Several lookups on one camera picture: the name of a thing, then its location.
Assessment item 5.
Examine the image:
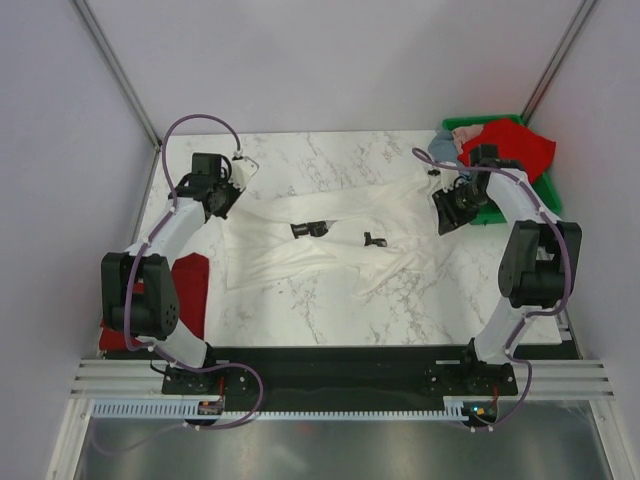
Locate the folded red t shirt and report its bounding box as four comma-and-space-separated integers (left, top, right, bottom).
99, 253, 210, 352

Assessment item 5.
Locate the white t shirt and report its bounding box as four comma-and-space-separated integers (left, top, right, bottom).
222, 170, 452, 296

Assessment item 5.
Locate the green plastic bin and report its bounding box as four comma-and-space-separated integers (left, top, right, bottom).
441, 114, 562, 214

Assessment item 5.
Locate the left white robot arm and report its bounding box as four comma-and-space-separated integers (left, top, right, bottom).
101, 153, 259, 393

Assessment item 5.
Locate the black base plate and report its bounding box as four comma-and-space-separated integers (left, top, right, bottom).
160, 344, 519, 396

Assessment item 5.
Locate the red t shirt in bin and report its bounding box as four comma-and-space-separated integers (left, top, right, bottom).
458, 118, 556, 184

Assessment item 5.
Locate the light blue t shirt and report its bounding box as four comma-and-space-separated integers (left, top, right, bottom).
428, 130, 463, 167

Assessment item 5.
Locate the aluminium frame rail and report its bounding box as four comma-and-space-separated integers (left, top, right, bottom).
71, 360, 614, 401

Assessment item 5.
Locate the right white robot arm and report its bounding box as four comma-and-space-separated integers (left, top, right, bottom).
432, 144, 582, 394

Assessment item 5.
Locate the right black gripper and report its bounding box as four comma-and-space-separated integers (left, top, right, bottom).
432, 183, 491, 236

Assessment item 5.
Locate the white slotted cable duct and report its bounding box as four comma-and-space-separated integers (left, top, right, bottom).
92, 397, 501, 420

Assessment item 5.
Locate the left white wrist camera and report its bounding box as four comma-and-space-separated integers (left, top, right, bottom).
230, 156, 259, 191

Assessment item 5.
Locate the pink t shirt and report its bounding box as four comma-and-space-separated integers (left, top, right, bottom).
451, 124, 484, 154

